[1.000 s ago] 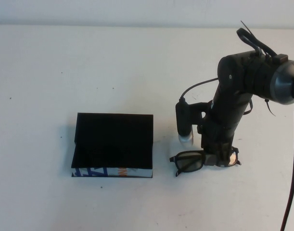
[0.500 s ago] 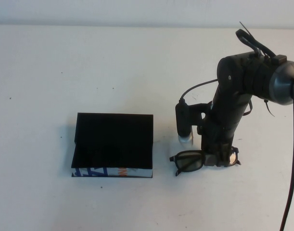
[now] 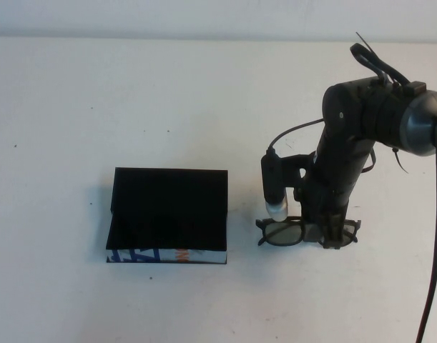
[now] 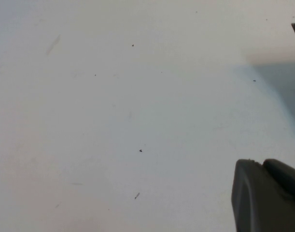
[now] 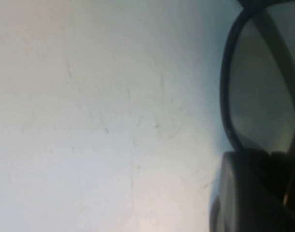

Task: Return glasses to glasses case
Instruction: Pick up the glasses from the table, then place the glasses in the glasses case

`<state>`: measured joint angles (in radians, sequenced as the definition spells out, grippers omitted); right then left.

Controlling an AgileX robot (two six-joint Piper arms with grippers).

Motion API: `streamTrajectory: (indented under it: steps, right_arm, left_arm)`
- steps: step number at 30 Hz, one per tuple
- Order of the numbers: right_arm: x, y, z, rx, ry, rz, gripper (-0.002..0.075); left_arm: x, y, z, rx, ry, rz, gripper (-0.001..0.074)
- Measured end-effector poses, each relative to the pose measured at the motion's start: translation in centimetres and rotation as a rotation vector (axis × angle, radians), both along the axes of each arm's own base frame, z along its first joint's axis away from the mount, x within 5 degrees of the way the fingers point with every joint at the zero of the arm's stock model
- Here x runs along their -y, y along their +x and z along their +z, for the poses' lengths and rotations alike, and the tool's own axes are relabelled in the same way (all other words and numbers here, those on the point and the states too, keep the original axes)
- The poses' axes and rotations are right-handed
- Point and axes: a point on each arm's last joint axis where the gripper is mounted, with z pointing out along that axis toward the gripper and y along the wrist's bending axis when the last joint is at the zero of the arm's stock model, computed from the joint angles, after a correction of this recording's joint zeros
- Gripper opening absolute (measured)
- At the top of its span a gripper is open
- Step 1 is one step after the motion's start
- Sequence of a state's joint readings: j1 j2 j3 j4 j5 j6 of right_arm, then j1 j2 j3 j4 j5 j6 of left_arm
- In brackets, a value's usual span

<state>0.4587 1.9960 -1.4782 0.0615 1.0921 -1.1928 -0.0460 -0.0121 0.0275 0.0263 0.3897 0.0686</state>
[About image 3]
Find black framed glasses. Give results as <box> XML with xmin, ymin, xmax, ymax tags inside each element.
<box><xmin>255</xmin><ymin>215</ymin><xmax>363</xmax><ymax>250</ymax></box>

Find black wrist camera mount bracket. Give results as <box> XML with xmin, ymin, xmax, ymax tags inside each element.
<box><xmin>280</xmin><ymin>153</ymin><xmax>315</xmax><ymax>202</ymax></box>

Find black glasses case printed side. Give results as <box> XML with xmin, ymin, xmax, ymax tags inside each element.
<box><xmin>105</xmin><ymin>166</ymin><xmax>229</xmax><ymax>266</ymax></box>

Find black cable tie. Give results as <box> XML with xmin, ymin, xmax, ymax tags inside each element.
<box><xmin>390</xmin><ymin>146</ymin><xmax>409</xmax><ymax>176</ymax></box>

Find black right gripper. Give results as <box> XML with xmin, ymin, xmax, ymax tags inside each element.
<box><xmin>300</xmin><ymin>131</ymin><xmax>375</xmax><ymax>250</ymax></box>

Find black cable bundle on arm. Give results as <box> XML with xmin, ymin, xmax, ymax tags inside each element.
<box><xmin>350</xmin><ymin>31</ymin><xmax>419</xmax><ymax>89</ymax></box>

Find thin black camera cable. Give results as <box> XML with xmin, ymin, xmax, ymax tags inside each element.
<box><xmin>266</xmin><ymin>119</ymin><xmax>327</xmax><ymax>155</ymax></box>

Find long dark hanging cable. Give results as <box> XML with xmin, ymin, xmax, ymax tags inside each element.
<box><xmin>414</xmin><ymin>117</ymin><xmax>437</xmax><ymax>343</ymax></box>

